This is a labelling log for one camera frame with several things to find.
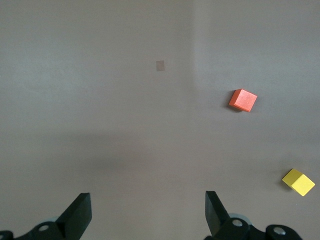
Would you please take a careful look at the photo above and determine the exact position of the yellow wooden block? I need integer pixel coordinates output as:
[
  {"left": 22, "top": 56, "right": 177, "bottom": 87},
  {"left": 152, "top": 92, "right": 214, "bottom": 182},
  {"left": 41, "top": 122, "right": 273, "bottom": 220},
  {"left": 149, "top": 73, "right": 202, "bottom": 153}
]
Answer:
[{"left": 281, "top": 168, "right": 316, "bottom": 198}]

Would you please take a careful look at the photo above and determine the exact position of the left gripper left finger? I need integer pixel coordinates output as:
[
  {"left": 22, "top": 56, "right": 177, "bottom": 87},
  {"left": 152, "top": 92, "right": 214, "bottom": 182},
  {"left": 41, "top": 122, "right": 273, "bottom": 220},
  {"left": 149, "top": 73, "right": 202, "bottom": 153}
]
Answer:
[{"left": 0, "top": 192, "right": 93, "bottom": 240}]

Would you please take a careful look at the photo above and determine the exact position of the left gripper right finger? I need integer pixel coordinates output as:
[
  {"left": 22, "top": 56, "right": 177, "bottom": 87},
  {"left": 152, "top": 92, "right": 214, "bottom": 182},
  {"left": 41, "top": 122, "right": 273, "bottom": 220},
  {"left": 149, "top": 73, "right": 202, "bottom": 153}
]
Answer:
[{"left": 204, "top": 190, "right": 304, "bottom": 240}]

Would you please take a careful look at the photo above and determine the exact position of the orange wooden block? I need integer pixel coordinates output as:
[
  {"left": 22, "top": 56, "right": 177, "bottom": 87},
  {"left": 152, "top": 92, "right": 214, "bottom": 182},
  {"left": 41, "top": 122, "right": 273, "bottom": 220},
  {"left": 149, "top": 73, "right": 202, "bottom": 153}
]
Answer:
[{"left": 228, "top": 88, "right": 258, "bottom": 113}]

